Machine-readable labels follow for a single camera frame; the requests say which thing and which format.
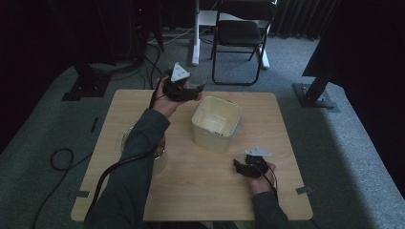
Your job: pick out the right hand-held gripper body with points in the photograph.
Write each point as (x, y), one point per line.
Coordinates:
(258, 163)

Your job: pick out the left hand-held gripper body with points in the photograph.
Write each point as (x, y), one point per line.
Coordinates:
(178, 89)

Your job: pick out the cream square bin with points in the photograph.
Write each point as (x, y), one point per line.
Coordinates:
(219, 140)

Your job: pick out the cream bowl of food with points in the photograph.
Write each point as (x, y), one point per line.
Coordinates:
(160, 159)

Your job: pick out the person's left hand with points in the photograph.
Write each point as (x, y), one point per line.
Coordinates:
(165, 105)

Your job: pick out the person's right hand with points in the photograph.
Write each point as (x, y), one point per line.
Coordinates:
(262, 186)

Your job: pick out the grey tape strip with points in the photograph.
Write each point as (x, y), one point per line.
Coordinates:
(82, 193)
(304, 190)

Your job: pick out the black folding chair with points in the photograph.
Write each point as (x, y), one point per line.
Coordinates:
(238, 33)

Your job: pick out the black slanted stand with base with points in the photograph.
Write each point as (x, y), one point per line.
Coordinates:
(313, 95)

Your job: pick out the black tape strip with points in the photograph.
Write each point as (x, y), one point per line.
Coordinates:
(94, 125)

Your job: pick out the dark curtain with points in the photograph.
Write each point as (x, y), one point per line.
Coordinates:
(302, 17)

